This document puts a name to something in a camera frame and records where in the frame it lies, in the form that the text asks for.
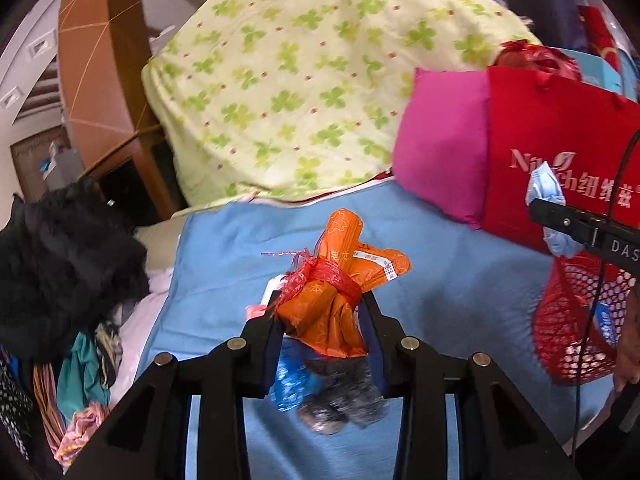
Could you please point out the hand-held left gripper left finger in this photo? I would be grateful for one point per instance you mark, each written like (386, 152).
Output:
(272, 357)

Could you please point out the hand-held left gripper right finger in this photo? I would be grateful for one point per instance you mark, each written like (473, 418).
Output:
(372, 357)

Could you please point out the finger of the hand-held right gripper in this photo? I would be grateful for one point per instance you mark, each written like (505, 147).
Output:
(560, 215)

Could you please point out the blue foil wrapper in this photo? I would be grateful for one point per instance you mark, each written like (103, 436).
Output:
(290, 385)

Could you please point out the light blue face mask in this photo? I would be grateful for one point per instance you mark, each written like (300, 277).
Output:
(542, 185)

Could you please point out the clear plastic wrapper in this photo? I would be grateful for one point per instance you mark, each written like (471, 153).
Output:
(345, 400)

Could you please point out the orange packets with red plastic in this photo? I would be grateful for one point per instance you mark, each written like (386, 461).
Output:
(325, 310)

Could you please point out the red mesh basket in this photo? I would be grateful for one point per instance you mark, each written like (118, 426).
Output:
(565, 340)

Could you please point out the person's right hand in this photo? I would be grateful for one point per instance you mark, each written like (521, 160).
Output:
(629, 355)

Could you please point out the white card packet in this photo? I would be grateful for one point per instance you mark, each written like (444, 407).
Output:
(269, 292)

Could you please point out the blue white packet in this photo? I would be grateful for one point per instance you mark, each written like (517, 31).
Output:
(607, 325)

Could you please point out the red printed shopping bag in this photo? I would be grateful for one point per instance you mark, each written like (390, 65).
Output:
(525, 125)

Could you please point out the blue blanket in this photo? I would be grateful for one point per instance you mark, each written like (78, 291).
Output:
(450, 285)

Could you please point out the pink pillow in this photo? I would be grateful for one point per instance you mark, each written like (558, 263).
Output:
(440, 150)

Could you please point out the light blue box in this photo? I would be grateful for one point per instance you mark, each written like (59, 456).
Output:
(600, 72)

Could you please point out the beige mattress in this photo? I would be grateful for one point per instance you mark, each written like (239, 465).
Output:
(162, 245)

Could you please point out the red plastic bag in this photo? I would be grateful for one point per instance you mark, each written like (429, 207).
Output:
(540, 57)

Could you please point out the yellow black patterned cloth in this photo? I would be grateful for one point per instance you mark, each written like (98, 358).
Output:
(109, 350)

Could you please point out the green cloth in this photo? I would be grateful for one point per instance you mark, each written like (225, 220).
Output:
(82, 370)

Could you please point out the pink orange cloth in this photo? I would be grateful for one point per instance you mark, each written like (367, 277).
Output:
(82, 435)

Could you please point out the dark blue bag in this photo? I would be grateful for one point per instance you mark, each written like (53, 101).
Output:
(540, 0)

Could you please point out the black fluffy cloth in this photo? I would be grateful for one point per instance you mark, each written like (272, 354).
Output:
(65, 270)

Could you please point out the striped cloth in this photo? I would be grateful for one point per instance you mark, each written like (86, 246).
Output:
(47, 405)

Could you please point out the black dotted cloth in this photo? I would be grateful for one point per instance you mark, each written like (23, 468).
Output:
(12, 405)

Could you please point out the green clover print quilt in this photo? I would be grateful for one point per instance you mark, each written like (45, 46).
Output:
(300, 85)

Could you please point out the wooden headboard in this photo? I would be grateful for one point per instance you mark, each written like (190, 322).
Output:
(100, 60)

